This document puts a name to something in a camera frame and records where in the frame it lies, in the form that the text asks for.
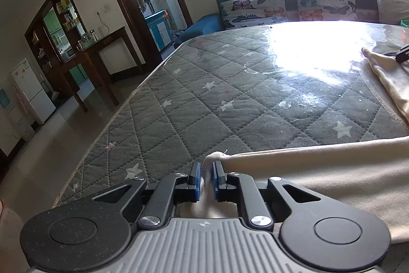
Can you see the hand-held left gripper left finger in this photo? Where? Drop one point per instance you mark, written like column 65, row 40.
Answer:
column 197, row 177

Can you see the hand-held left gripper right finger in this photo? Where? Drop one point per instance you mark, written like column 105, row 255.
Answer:
column 215, row 177

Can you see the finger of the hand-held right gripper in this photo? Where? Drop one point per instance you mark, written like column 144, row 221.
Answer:
column 402, row 55

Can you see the beige garment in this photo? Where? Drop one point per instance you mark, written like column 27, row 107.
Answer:
column 319, row 170

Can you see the green bowl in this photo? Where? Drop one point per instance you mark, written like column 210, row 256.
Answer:
column 405, row 23

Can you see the square butterfly print cushion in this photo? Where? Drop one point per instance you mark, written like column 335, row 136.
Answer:
column 326, row 1

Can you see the blue and white cabinet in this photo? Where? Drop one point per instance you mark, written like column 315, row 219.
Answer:
column 158, row 30

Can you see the blue sofa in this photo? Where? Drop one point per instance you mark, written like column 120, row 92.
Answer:
column 204, row 23

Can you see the wide butterfly print cushion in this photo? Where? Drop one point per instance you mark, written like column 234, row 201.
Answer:
column 252, row 10

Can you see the dark wooden console table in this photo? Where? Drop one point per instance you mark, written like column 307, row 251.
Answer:
column 105, row 41

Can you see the tall glass jar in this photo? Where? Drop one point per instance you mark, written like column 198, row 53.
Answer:
column 94, row 35

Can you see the short glass jar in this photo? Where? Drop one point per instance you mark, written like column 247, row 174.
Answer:
column 80, row 44

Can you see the white fridge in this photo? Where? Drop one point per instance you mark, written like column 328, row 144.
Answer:
column 30, row 90

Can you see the white water dispenser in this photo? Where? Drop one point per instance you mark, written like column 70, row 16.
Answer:
column 12, row 119

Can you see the dark wooden shelf cabinet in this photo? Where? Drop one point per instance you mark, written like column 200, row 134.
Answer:
column 41, row 36

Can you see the white wall socket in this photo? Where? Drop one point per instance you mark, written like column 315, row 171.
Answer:
column 102, row 10

